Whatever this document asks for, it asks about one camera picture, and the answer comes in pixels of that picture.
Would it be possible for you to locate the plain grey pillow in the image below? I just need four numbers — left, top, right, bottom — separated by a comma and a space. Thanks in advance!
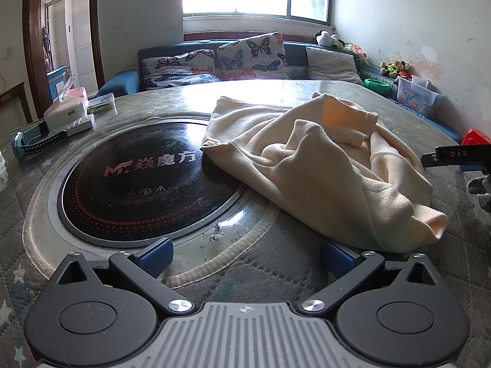
306, 46, 364, 86

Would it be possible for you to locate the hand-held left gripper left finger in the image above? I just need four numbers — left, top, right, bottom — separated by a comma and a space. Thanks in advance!
50, 238, 196, 317

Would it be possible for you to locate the white power strip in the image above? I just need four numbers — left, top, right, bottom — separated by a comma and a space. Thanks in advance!
48, 115, 96, 137

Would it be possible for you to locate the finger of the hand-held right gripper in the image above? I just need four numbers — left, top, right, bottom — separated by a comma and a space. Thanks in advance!
421, 144, 491, 172

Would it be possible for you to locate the blue sofa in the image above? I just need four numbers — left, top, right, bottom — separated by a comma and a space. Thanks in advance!
96, 39, 463, 142

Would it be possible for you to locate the cream fleece garment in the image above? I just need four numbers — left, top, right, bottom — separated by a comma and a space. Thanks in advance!
200, 93, 449, 254

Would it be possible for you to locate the red plastic stool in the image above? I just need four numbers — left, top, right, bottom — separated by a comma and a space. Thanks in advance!
461, 128, 491, 147

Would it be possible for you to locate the dark wooden door frame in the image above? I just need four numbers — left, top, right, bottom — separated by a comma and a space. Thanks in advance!
23, 0, 106, 119

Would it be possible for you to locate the panda plush toy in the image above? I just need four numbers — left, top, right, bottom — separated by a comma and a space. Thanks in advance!
315, 31, 346, 50

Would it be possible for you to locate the blue white water dispenser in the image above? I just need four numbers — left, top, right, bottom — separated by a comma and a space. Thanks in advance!
47, 65, 73, 96

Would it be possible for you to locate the light blue smartwatch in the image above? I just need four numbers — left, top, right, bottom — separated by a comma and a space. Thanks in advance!
11, 121, 68, 160

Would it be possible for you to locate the small wooden side table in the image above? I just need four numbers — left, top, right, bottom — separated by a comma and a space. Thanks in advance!
0, 82, 35, 123

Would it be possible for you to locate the white tissue box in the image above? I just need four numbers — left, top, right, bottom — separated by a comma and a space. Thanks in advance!
43, 98, 90, 129

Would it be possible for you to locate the green bowl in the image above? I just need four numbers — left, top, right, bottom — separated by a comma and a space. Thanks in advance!
364, 79, 392, 94

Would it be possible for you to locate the clear plastic storage box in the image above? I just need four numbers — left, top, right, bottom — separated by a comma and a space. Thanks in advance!
395, 76, 446, 117

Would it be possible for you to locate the clear plastic flat box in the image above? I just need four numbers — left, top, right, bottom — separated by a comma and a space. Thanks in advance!
87, 93, 116, 115

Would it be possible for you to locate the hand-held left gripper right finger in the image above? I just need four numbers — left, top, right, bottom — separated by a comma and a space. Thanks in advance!
296, 240, 439, 316

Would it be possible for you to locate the butterfly print pillow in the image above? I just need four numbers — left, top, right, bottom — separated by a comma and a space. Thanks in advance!
140, 49, 221, 91
216, 31, 291, 81

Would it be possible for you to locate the round black induction cooktop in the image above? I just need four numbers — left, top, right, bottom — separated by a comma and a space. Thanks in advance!
57, 117, 248, 246

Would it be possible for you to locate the pink tissue pack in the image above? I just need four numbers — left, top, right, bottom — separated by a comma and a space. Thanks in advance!
63, 86, 88, 102

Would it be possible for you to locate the person's right hand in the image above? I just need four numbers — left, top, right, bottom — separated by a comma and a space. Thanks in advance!
467, 174, 491, 212

